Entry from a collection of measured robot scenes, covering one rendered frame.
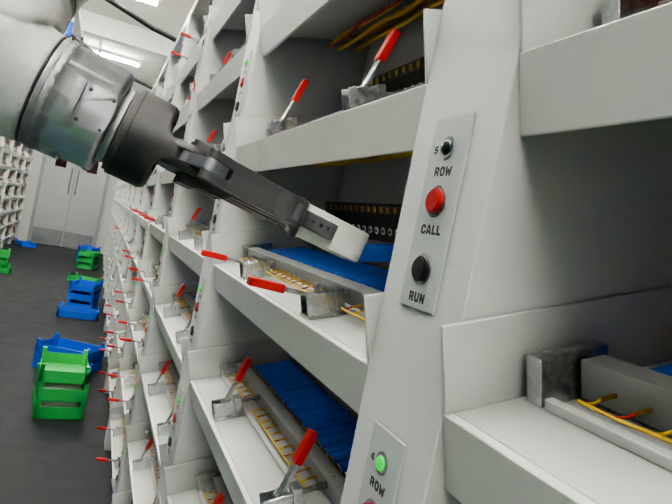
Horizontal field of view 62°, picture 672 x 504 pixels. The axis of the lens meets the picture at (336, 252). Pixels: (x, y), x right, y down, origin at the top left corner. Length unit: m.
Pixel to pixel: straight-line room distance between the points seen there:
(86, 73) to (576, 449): 0.40
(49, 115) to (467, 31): 0.30
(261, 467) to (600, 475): 0.48
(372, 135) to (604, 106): 0.24
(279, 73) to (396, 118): 0.58
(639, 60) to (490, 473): 0.20
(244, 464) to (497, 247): 0.47
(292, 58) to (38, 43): 0.62
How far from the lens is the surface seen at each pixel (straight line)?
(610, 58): 0.29
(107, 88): 0.46
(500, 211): 0.33
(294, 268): 0.72
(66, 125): 0.46
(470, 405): 0.33
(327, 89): 1.04
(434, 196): 0.35
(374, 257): 0.55
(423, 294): 0.35
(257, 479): 0.68
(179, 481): 1.08
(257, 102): 1.00
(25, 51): 0.47
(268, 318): 0.65
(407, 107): 0.44
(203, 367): 1.01
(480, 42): 0.37
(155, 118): 0.47
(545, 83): 0.32
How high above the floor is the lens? 1.01
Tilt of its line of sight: 1 degrees down
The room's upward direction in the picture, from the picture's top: 12 degrees clockwise
